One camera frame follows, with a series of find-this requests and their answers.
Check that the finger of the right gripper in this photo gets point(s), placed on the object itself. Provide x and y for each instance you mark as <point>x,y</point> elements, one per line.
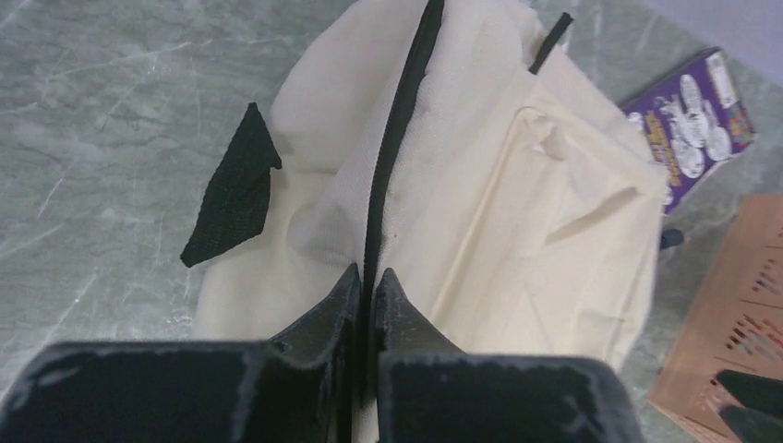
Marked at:
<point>752,426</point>

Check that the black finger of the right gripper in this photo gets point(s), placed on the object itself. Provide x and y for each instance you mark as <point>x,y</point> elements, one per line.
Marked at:
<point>762,394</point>

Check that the purple book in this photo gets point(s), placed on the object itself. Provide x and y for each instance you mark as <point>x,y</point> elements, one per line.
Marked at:
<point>694,121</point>

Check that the beige canvas backpack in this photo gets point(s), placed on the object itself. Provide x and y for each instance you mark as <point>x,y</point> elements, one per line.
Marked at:
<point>518,207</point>

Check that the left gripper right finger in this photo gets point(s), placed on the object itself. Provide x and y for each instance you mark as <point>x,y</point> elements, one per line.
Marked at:
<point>429,390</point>

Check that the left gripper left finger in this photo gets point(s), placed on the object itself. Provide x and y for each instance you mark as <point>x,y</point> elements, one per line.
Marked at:
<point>298,386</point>

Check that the orange plastic file organizer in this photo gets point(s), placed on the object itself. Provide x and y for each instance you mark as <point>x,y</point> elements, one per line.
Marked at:
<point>735,323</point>

